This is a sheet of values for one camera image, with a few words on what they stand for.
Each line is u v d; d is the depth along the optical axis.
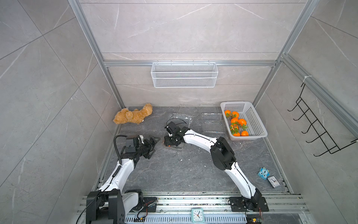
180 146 0.96
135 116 1.04
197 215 0.69
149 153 0.76
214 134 1.04
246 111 1.13
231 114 1.10
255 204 0.63
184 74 1.00
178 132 0.74
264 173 0.84
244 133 0.98
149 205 0.71
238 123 1.04
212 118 1.02
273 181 0.80
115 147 0.64
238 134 0.96
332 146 0.58
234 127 0.98
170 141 0.87
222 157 0.58
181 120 0.77
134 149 0.66
